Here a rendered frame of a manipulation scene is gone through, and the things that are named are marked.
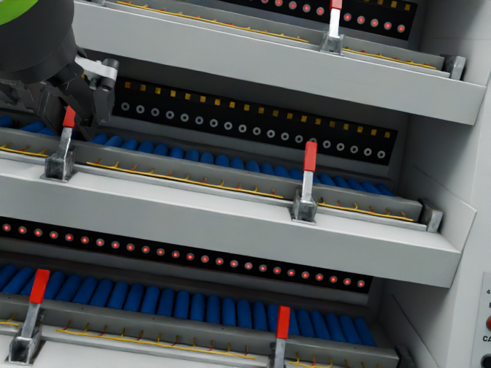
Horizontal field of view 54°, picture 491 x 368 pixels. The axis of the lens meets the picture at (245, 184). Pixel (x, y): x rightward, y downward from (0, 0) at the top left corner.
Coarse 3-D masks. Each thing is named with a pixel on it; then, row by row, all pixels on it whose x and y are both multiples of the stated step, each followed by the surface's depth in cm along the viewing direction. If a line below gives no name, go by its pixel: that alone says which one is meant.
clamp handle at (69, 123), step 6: (66, 114) 52; (72, 114) 52; (66, 120) 52; (72, 120) 52; (66, 126) 52; (72, 126) 51; (66, 132) 51; (72, 132) 52; (66, 138) 51; (60, 144) 51; (66, 144) 51; (60, 150) 51; (66, 150) 51; (60, 156) 51
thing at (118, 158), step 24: (0, 144) 55; (24, 144) 55; (48, 144) 55; (72, 144) 55; (96, 144) 57; (120, 168) 56; (144, 168) 57; (168, 168) 57; (192, 168) 57; (216, 168) 57; (264, 192) 58; (288, 192) 58; (312, 192) 58; (336, 192) 59; (360, 192) 60; (384, 216) 58; (408, 216) 60
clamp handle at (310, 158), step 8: (312, 144) 55; (312, 152) 55; (304, 160) 55; (312, 160) 54; (304, 168) 54; (312, 168) 54; (304, 176) 54; (312, 176) 54; (304, 184) 54; (304, 192) 53; (304, 200) 53
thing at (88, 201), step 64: (128, 128) 67; (0, 192) 49; (64, 192) 49; (128, 192) 51; (192, 192) 55; (448, 192) 58; (256, 256) 52; (320, 256) 53; (384, 256) 53; (448, 256) 53
